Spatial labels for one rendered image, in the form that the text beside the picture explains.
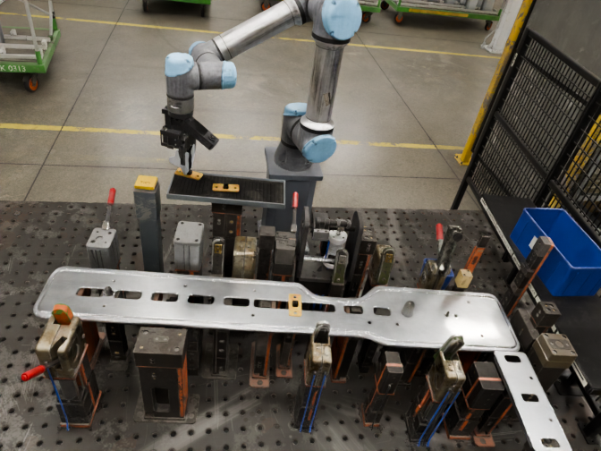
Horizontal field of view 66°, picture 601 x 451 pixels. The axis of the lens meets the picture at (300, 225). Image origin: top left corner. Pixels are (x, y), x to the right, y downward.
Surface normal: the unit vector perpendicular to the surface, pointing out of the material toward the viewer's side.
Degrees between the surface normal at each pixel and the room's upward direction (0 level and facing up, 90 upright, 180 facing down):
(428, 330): 0
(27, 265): 0
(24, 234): 0
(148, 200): 90
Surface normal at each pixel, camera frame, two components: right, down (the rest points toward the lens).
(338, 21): 0.41, 0.51
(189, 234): 0.13, -0.77
